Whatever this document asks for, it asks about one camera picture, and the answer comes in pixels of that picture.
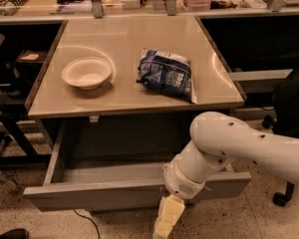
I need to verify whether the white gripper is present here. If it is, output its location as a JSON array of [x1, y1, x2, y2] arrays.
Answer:
[[152, 162, 205, 239]]

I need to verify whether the grey top drawer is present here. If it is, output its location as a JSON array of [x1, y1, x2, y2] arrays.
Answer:
[[22, 119, 252, 213]]

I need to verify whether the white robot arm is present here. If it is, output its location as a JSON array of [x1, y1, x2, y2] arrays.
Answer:
[[152, 112, 299, 239]]

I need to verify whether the grey drawer cabinet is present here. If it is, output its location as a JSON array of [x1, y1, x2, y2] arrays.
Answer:
[[24, 14, 247, 216]]

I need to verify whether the black office chair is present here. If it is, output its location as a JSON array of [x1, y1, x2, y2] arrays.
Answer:
[[261, 65, 299, 207]]

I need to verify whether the blue chip bag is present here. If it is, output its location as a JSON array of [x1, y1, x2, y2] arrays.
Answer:
[[137, 48, 196, 104]]

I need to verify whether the black shoe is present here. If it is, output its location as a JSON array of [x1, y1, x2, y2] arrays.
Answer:
[[0, 228, 29, 239]]

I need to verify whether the white paper bowl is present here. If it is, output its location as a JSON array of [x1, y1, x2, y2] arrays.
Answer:
[[62, 57, 113, 90]]

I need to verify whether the plastic water bottle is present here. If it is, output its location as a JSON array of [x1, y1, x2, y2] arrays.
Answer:
[[0, 170, 19, 194]]

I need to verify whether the black power cable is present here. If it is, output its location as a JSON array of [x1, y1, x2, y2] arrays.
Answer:
[[73, 209, 102, 239]]

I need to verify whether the black desk frame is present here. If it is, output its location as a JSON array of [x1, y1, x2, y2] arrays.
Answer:
[[0, 114, 52, 170]]

